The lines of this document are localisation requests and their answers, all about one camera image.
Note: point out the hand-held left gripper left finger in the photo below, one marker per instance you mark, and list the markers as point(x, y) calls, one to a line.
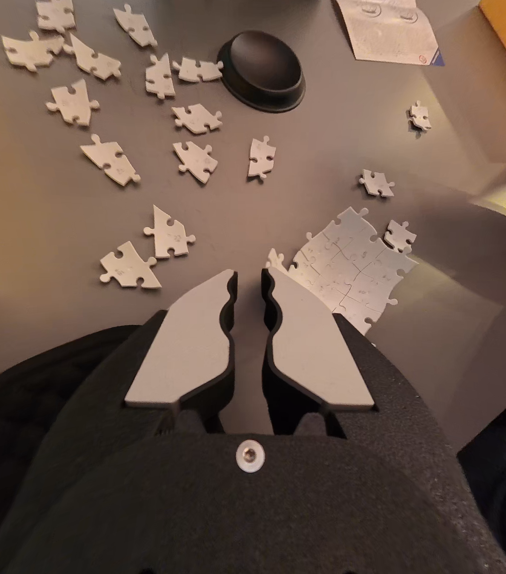
point(181, 359)

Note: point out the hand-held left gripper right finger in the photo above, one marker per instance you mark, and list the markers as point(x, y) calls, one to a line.
point(316, 359)

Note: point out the assembled white puzzle section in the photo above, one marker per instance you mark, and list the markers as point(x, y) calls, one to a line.
point(352, 269)

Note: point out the black round ball stand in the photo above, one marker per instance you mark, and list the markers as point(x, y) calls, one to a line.
point(262, 72)

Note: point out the scattered loose puzzle pieces group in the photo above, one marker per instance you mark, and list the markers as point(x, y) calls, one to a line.
point(110, 161)

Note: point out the white instruction leaflet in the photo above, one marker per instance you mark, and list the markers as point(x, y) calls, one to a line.
point(387, 31)

